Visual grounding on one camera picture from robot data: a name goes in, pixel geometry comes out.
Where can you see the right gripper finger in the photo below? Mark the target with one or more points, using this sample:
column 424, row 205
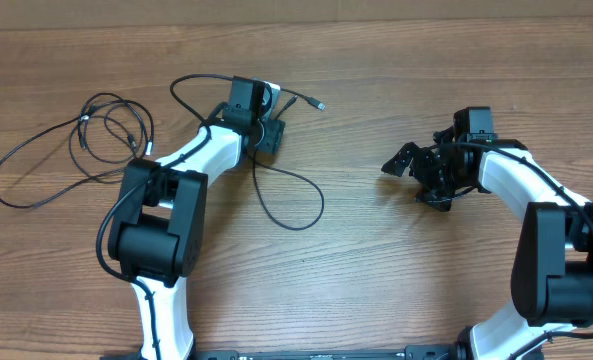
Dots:
column 402, row 160
column 439, row 203

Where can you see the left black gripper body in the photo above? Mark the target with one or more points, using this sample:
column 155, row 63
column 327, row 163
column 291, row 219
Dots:
column 271, row 139

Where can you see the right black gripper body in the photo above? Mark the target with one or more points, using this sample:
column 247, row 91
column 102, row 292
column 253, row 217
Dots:
column 430, row 168

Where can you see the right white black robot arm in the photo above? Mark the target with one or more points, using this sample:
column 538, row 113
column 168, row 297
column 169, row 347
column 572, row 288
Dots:
column 552, row 276

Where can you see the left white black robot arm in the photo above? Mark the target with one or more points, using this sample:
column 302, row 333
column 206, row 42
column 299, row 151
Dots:
column 155, row 229

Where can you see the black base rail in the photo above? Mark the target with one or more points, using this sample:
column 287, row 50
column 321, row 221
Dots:
column 366, row 353

